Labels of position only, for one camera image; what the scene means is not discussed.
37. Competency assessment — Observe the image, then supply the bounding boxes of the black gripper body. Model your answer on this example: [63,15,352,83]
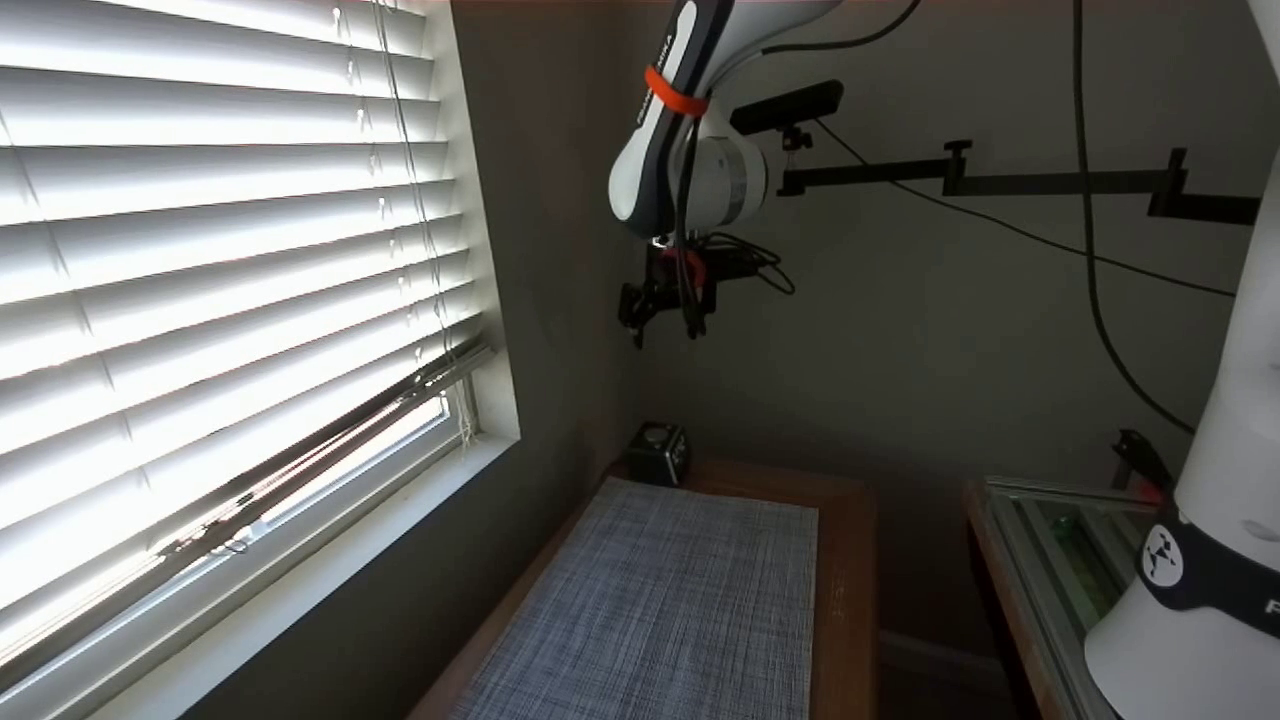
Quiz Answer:
[643,233,734,312]

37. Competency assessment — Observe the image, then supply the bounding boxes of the black digital alarm clock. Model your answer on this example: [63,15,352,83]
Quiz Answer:
[623,420,696,494]

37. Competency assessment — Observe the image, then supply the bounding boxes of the gray woven placemat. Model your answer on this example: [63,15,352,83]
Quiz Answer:
[453,473,822,720]

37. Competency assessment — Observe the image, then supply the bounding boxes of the wooden side table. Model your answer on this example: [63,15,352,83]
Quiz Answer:
[403,453,884,720]

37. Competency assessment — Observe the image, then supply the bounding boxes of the white window sill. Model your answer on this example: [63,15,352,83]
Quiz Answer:
[0,395,527,720]

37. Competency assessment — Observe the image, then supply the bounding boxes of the white window blinds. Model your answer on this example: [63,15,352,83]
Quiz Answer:
[0,0,505,671]

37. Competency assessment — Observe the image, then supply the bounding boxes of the orange strap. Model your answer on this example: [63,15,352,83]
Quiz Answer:
[639,66,711,125]

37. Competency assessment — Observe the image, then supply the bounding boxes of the black stereo camera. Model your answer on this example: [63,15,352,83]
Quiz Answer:
[730,75,847,140]

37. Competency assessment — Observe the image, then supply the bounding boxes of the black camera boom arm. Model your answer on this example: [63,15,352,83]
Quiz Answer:
[773,125,1263,227]

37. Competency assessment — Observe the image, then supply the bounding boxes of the black hanging wall cable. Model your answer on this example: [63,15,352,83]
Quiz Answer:
[1069,0,1202,440]

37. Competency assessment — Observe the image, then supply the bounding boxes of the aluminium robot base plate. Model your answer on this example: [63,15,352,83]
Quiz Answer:
[990,476,1185,720]

